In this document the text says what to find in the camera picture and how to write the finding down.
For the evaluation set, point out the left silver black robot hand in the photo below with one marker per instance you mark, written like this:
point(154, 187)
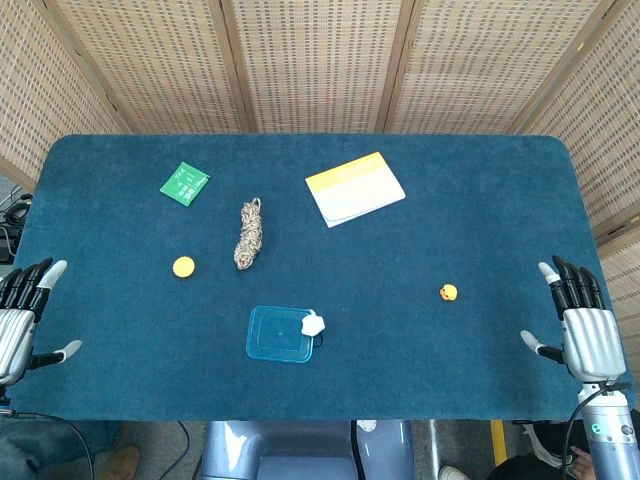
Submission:
point(17, 330)

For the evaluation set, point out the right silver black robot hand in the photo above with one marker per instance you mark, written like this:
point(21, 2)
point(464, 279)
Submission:
point(590, 340)

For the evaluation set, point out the small orange toy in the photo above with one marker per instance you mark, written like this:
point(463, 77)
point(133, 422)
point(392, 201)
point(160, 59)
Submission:
point(449, 293)

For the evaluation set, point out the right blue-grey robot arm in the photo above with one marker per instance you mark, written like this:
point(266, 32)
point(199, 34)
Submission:
point(607, 435)

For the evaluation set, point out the yellow round scalloped cap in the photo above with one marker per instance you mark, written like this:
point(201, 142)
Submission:
point(184, 267)

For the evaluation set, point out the metal table leg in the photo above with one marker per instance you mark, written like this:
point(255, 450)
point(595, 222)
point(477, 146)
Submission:
point(434, 445)

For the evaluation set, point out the blue carpet table cover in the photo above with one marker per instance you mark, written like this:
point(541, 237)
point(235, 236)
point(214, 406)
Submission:
point(400, 350)

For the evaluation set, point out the white shoe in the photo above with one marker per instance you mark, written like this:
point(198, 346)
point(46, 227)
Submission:
point(452, 473)

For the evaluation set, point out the green printed sachet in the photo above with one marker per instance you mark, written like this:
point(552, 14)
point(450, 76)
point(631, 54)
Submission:
point(182, 185)

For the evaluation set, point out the blue transparent plastic lid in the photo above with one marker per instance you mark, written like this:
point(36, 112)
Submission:
point(275, 335)

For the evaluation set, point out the yellow and white notebook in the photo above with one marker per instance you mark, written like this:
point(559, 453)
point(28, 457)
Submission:
point(355, 192)

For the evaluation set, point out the blue-grey robot torso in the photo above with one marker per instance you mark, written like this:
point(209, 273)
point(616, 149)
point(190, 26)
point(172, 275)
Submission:
point(300, 450)

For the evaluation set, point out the woven wooden folding screen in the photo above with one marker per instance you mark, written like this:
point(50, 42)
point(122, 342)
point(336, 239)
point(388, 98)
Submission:
point(320, 60)

